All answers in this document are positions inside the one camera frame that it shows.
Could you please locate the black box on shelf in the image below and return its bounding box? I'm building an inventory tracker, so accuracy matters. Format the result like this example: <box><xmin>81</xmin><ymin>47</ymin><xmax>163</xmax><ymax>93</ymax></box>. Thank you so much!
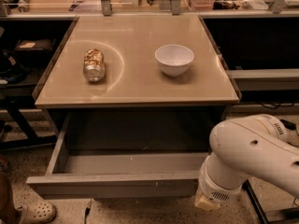
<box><xmin>14</xmin><ymin>38</ymin><xmax>55</xmax><ymax>57</ymax></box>

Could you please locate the silver can lying down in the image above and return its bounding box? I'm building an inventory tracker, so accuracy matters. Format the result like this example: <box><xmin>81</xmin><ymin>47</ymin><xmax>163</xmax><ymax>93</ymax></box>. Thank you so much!
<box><xmin>83</xmin><ymin>49</ymin><xmax>106</xmax><ymax>82</ymax></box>

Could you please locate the grey top drawer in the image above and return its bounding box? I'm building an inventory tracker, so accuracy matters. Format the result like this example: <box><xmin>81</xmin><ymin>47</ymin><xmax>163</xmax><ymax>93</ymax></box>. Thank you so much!
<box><xmin>25</xmin><ymin>110</ymin><xmax>213</xmax><ymax>200</ymax></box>

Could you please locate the black table leg frame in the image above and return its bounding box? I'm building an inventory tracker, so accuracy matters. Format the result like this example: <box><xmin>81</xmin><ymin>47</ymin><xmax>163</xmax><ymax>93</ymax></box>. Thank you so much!
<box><xmin>0</xmin><ymin>95</ymin><xmax>57</xmax><ymax>150</ymax></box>

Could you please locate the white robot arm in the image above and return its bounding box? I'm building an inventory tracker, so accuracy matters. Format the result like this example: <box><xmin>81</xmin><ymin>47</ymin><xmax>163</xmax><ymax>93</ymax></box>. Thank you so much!
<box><xmin>194</xmin><ymin>114</ymin><xmax>299</xmax><ymax>210</ymax></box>

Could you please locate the white clog shoe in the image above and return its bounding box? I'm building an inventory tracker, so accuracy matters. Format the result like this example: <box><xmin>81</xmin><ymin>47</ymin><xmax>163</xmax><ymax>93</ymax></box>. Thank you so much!
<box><xmin>18</xmin><ymin>201</ymin><xmax>56</xmax><ymax>224</ymax></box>

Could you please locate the black metal stand base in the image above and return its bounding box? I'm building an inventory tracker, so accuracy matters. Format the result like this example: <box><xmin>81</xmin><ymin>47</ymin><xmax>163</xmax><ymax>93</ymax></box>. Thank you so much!
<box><xmin>242</xmin><ymin>181</ymin><xmax>299</xmax><ymax>224</ymax></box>

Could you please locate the grey drawer cabinet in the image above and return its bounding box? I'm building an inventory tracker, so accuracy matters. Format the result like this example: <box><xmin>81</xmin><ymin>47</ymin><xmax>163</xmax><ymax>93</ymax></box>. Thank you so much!
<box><xmin>32</xmin><ymin>14</ymin><xmax>243</xmax><ymax>135</ymax></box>

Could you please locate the person's bare leg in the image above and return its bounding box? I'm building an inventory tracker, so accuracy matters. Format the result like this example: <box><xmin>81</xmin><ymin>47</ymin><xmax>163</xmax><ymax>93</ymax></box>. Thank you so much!
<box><xmin>0</xmin><ymin>173</ymin><xmax>21</xmax><ymax>224</ymax></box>

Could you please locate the yellow foam-padded gripper finger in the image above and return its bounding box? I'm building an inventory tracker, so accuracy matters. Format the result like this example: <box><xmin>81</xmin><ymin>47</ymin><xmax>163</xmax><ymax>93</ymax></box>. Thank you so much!
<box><xmin>194</xmin><ymin>188</ymin><xmax>221</xmax><ymax>211</ymax></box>

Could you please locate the white ceramic bowl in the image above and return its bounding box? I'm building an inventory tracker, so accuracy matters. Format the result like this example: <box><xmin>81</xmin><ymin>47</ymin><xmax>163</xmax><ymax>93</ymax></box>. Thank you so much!
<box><xmin>155</xmin><ymin>44</ymin><xmax>194</xmax><ymax>77</ymax></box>

